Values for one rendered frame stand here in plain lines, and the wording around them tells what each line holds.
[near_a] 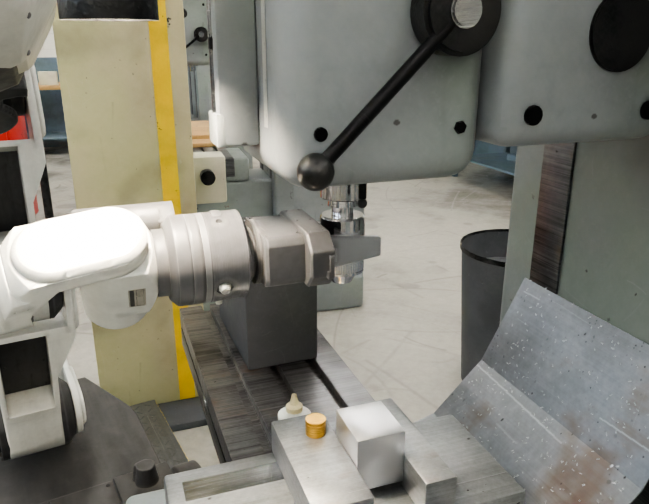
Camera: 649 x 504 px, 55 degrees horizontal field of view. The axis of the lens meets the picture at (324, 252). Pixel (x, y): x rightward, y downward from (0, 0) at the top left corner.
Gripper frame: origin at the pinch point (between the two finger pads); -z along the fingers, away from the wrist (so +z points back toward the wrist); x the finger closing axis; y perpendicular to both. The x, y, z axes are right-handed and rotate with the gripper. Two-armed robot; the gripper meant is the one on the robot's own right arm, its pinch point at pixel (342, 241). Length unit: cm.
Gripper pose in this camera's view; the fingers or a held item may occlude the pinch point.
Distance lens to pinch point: 66.0
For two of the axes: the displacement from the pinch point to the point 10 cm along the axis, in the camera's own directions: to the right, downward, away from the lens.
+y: 0.1, 9.5, 3.2
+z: -9.4, 1.2, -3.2
